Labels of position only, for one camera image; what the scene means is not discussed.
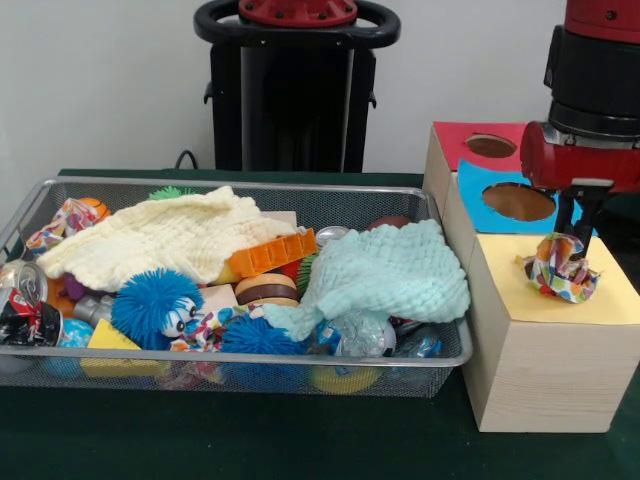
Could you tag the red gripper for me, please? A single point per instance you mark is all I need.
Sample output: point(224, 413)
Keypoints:
point(575, 165)

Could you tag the polka-dot cloth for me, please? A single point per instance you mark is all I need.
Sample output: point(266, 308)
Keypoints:
point(555, 270)
point(60, 225)

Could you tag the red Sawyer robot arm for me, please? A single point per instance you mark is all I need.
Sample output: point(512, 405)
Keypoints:
point(595, 75)

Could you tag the wooden three-hole box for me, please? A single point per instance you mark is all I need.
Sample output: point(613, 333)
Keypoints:
point(545, 350)

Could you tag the shallow mesh bin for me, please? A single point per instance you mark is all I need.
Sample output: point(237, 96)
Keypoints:
point(350, 210)

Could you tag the mint green waffle cloth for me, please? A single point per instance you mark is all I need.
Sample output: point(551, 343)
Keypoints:
point(390, 270)

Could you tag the orange plastic toy block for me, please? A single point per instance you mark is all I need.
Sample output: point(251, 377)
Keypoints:
point(275, 252)

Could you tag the toy burger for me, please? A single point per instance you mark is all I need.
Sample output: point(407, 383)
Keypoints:
point(267, 292)

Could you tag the dark green table cloth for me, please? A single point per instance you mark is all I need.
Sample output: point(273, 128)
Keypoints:
point(300, 440)

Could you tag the green spiky ball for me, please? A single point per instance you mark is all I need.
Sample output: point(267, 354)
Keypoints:
point(165, 192)

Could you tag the cream waffle cloth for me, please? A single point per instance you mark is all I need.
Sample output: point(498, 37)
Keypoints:
point(150, 235)

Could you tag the blue spiky ball with eyes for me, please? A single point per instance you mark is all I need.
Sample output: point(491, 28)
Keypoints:
point(150, 305)

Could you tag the yellow foam wedge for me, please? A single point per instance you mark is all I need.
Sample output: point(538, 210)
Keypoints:
point(110, 337)

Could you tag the crushed soda can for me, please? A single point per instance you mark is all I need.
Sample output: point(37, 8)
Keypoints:
point(25, 310)

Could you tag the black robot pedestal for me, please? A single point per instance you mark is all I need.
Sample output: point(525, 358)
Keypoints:
point(295, 100)

